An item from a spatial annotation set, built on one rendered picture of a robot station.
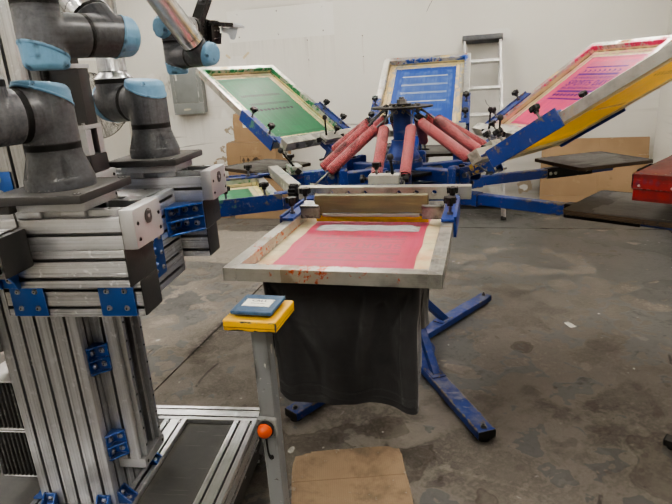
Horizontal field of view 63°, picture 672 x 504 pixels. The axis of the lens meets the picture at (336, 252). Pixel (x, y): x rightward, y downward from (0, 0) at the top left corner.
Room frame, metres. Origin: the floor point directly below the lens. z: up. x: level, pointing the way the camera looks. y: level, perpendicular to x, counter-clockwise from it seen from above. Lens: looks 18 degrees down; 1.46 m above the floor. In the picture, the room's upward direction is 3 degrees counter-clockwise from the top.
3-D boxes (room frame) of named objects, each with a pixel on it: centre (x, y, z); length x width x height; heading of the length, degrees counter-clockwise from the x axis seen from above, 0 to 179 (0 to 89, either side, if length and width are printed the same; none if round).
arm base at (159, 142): (1.74, 0.55, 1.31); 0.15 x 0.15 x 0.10
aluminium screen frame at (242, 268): (1.70, -0.08, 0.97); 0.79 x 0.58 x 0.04; 165
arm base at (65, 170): (1.25, 0.62, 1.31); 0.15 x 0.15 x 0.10
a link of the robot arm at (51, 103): (1.25, 0.62, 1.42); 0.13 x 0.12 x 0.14; 146
